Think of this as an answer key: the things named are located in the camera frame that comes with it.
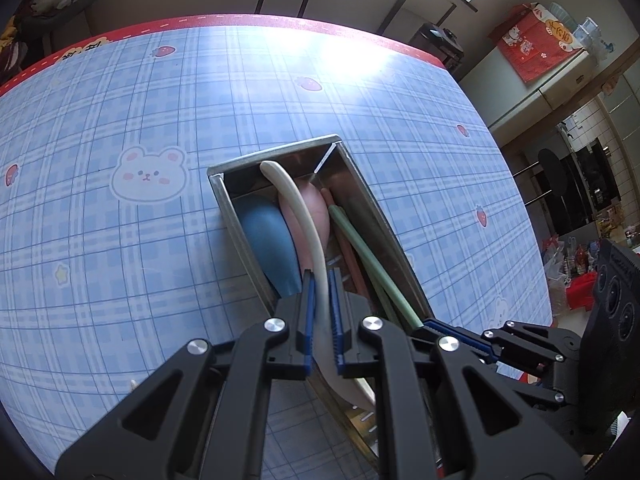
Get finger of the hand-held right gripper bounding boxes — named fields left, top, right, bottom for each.
left=422, top=317, right=583, bottom=366
left=470, top=347, right=573, bottom=408

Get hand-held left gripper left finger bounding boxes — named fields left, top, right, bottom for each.
left=55, top=269, right=317, bottom=480

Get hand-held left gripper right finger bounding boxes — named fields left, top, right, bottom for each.
left=329, top=267, right=586, bottom=480

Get bundle of pastel chopsticks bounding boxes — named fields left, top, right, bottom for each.
left=320, top=187, right=426, bottom=341

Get green chopstick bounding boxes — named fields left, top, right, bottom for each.
left=327, top=204, right=426, bottom=332

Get blue spoon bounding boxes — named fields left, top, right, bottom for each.
left=235, top=197, right=306, bottom=298

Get white spoon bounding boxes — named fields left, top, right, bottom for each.
left=259, top=160, right=377, bottom=411

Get pink spoon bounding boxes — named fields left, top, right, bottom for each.
left=277, top=182, right=332, bottom=281

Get metal utensil box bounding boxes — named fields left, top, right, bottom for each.
left=207, top=134, right=436, bottom=466

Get red plastic basin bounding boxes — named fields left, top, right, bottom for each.
left=565, top=275, right=599, bottom=312

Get black round chair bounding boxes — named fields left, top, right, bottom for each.
left=515, top=147, right=569, bottom=207

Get blue plaid tablecloth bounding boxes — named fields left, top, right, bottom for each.
left=0, top=12, right=553, bottom=480

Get white fridge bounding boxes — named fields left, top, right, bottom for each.
left=462, top=35, right=616, bottom=148

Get silver rice cooker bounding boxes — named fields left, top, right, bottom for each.
left=410, top=22, right=463, bottom=78

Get red printed cloth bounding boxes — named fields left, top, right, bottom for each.
left=487, top=2, right=583, bottom=84

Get clear plastic containers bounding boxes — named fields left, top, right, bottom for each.
left=572, top=17, right=613, bottom=63

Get dark grey stool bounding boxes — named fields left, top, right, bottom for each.
left=20, top=0, right=101, bottom=56

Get yellow clothes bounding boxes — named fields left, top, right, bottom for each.
left=0, top=15, right=22, bottom=47

